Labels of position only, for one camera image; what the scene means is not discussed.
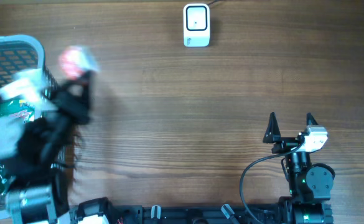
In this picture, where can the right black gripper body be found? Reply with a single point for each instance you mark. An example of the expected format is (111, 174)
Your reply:
(287, 144)

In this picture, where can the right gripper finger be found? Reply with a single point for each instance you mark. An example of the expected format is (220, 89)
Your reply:
(272, 133)
(310, 120)

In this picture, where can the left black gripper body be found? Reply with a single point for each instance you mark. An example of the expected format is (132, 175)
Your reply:
(68, 106)

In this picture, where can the red orange candy packet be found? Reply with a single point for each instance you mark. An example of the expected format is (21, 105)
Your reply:
(76, 60)

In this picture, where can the green 3M gloves bag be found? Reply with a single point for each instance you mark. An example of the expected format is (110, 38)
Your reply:
(19, 109)

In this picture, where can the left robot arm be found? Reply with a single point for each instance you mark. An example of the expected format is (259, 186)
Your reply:
(37, 190)

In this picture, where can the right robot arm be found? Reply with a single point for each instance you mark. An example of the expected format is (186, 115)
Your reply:
(309, 184)

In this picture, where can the white barcode scanner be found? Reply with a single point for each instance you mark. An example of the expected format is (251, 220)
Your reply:
(196, 18)

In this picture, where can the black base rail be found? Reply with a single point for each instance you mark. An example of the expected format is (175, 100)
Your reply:
(101, 210)

